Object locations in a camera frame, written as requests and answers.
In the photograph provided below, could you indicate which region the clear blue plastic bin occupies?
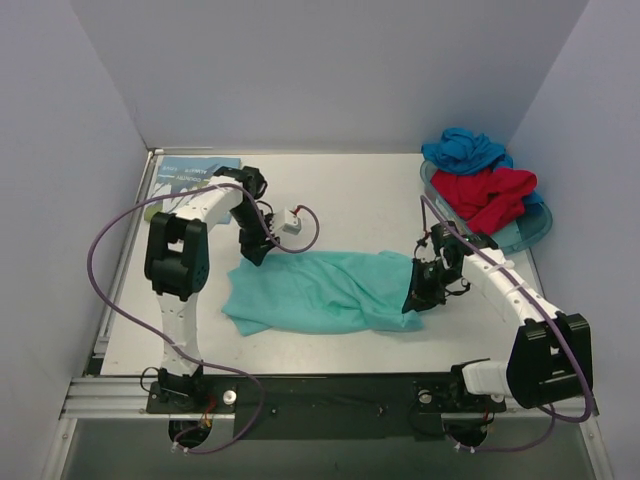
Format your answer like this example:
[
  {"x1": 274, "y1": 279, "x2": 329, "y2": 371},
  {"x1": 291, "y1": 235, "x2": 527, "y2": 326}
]
[{"x1": 420, "y1": 161, "x2": 553, "y2": 255}]

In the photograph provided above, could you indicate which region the aluminium mounting rail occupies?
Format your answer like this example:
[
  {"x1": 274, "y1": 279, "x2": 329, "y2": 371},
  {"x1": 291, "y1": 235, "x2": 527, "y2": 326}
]
[{"x1": 59, "y1": 374, "x2": 600, "y2": 420}]

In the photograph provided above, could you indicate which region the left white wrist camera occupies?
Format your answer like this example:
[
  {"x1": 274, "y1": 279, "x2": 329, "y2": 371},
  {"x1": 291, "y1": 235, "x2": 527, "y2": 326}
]
[{"x1": 271, "y1": 209, "x2": 302, "y2": 236}]

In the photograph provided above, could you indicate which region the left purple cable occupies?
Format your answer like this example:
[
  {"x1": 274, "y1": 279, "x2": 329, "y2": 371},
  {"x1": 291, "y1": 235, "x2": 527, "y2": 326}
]
[{"x1": 87, "y1": 183, "x2": 321, "y2": 456}]

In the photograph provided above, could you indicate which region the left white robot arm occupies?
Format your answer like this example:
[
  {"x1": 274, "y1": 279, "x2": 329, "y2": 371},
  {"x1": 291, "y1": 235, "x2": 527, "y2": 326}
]
[{"x1": 144, "y1": 166, "x2": 275, "y2": 412}]

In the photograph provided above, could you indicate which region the purple cable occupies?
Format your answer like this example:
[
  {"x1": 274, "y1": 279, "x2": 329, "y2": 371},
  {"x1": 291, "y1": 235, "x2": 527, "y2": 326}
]
[
  {"x1": 418, "y1": 194, "x2": 599, "y2": 455},
  {"x1": 87, "y1": 183, "x2": 321, "y2": 456}
]

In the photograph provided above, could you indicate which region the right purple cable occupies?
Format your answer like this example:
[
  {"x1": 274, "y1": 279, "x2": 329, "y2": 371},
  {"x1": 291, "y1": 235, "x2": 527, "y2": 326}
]
[{"x1": 418, "y1": 194, "x2": 599, "y2": 455}]

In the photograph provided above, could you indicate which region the folded blue printed t shirt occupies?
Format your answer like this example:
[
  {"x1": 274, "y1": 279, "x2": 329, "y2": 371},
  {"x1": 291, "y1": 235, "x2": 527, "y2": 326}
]
[{"x1": 147, "y1": 155, "x2": 242, "y2": 198}]

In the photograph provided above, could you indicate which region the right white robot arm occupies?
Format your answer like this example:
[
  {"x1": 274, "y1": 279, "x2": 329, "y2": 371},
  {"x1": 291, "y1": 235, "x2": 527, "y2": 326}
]
[{"x1": 403, "y1": 221, "x2": 594, "y2": 410}]

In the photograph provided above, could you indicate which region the teal t shirt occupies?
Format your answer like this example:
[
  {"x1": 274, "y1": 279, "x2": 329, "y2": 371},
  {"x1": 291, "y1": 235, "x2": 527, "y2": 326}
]
[{"x1": 221, "y1": 251, "x2": 423, "y2": 336}]

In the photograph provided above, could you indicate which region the red t shirt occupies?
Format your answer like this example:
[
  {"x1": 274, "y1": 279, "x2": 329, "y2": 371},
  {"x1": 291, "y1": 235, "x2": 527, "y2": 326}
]
[{"x1": 431, "y1": 167, "x2": 537, "y2": 235}]

